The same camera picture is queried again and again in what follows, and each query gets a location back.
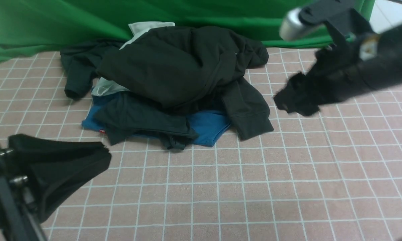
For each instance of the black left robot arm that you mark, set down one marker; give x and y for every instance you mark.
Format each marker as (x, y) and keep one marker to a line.
(38, 175)

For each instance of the blue shirt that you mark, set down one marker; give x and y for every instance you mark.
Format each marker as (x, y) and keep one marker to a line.
(207, 129)

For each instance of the dark teal shirt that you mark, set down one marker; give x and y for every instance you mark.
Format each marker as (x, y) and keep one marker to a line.
(80, 62)

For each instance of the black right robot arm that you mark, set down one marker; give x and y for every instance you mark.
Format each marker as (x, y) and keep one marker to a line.
(370, 63)

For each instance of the dark gray long-sleeve shirt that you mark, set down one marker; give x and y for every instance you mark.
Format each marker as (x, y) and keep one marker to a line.
(183, 69)

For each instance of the pink checkered tablecloth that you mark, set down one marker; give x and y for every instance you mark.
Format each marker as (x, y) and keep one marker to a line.
(336, 176)

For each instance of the green backdrop cloth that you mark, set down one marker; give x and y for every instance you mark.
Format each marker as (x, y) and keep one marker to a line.
(28, 27)

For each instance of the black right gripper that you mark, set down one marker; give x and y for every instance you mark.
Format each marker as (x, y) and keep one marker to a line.
(326, 83)

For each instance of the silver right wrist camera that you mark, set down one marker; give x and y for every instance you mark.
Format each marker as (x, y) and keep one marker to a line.
(292, 27)

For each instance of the white shirt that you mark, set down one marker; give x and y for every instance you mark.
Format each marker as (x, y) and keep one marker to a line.
(105, 87)

